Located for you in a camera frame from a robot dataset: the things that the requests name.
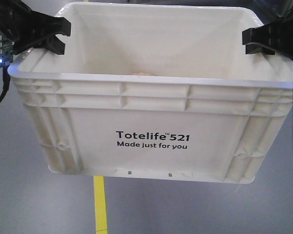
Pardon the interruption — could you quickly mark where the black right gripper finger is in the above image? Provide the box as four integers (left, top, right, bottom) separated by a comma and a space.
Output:
245, 44, 275, 55
242, 21, 283, 49

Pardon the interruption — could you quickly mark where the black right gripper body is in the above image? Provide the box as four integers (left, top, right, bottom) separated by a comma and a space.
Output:
279, 0, 293, 60

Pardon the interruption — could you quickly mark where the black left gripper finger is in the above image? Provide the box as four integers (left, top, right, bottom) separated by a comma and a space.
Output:
21, 10, 71, 41
13, 35, 65, 55

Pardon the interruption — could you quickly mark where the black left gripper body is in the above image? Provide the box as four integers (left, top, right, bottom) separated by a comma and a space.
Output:
0, 0, 37, 49

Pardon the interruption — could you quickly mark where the yellow soft ball toy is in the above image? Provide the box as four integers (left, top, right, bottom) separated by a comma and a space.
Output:
131, 72, 154, 76

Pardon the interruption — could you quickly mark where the white plastic Totelife tote box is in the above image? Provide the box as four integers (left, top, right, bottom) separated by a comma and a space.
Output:
8, 2, 293, 184

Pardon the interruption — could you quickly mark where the left green circuit board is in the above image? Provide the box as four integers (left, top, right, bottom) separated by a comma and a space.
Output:
0, 32, 14, 68

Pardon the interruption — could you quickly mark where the left black cable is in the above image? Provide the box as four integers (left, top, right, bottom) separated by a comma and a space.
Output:
0, 67, 11, 114

